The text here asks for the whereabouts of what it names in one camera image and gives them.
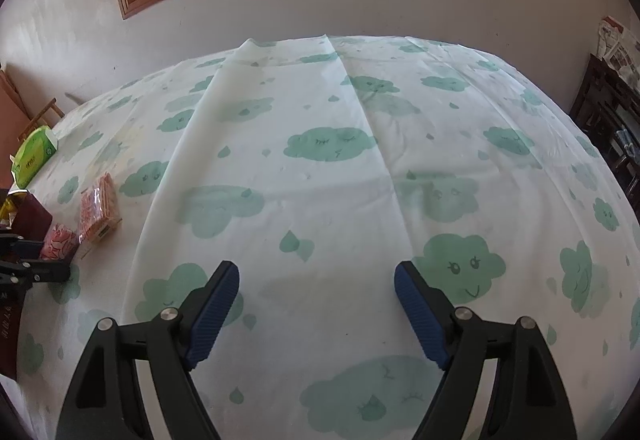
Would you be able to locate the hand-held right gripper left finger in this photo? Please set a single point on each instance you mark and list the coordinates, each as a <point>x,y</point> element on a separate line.
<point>215,315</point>

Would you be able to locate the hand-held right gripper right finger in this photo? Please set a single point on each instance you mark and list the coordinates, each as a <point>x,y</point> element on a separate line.
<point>417,315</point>

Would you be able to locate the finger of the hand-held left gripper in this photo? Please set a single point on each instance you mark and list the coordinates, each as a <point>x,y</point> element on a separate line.
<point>45,271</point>
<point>25,247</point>

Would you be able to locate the dark red tin box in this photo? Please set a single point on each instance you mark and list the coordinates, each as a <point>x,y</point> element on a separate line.
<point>32,220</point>

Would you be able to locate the pink patterned candy packet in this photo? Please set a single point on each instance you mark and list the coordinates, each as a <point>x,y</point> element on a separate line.
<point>59,242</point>

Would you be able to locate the clear packet of orange snacks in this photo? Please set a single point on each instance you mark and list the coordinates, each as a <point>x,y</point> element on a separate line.
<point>97,210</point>

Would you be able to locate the green tissue pack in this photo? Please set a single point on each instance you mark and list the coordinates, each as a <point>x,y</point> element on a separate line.
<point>35,152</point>

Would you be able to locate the cloud printed tablecloth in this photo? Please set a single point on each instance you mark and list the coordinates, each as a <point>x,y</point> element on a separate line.
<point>325,220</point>

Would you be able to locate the wooden stool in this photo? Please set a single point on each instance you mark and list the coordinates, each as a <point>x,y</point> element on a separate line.
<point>50,107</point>

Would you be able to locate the pink cloth covered furniture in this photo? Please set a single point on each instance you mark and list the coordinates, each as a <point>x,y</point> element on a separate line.
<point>12,105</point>

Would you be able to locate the dark wooden cabinet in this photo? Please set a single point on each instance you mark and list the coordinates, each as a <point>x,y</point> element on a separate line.
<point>600,105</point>

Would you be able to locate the printed paper sheets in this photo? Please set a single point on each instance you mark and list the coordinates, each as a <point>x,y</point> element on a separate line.
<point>620,50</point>

